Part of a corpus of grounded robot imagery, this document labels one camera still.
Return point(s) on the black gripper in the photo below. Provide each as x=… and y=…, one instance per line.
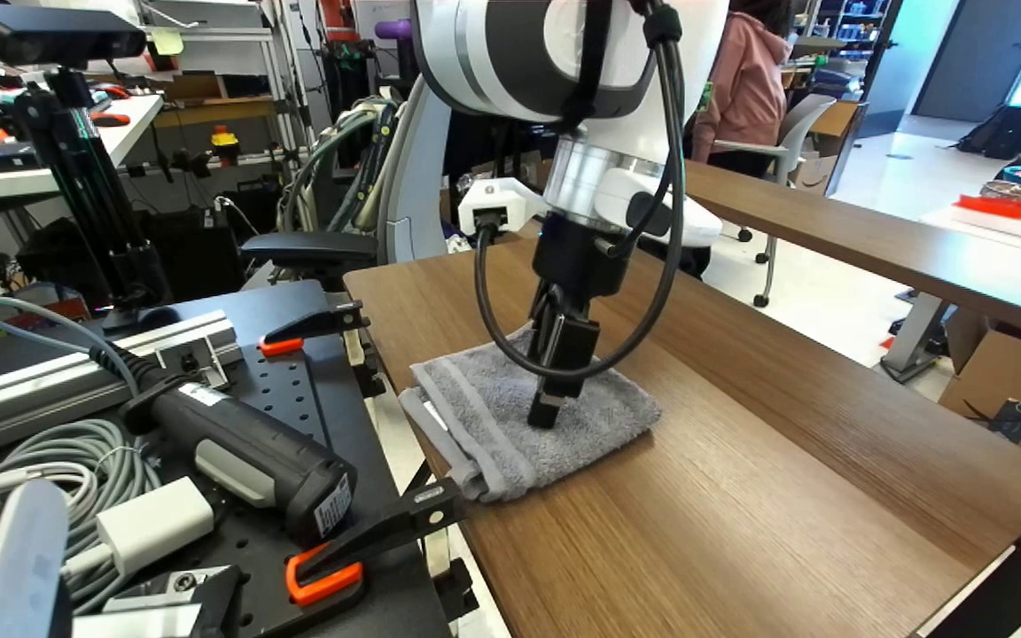
x=577, y=262

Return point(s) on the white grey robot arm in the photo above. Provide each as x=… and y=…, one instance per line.
x=618, y=80

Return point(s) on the black perforated breadboard plate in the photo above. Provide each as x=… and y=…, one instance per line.
x=395, y=599

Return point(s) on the grey office chair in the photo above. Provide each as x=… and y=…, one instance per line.
x=366, y=193

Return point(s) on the black handheld scanner device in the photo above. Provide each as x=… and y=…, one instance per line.
x=254, y=456

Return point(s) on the person in pink hoodie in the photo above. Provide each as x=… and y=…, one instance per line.
x=746, y=88

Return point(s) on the white office chair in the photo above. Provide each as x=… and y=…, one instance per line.
x=784, y=160

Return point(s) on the white power adapter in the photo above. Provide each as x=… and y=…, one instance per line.
x=155, y=527

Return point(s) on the long wooden bench table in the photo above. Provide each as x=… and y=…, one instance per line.
x=968, y=271

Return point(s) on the white side desk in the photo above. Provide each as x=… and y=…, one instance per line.
x=24, y=177

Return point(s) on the light blue grey panel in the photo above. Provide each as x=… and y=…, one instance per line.
x=34, y=538

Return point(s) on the black tripod stand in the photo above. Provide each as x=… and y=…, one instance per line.
x=53, y=118

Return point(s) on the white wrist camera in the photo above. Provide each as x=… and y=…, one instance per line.
x=501, y=200

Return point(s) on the front orange-handled black clamp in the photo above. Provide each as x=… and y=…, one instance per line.
x=338, y=565

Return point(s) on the orange-handled black clamp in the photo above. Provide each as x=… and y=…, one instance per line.
x=338, y=565
x=320, y=323

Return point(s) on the rear orange-handled black clamp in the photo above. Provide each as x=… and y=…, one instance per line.
x=320, y=323

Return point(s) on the aluminium extrusion rail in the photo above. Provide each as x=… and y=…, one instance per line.
x=71, y=383

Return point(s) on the black camera on stand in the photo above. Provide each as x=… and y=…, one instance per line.
x=65, y=38

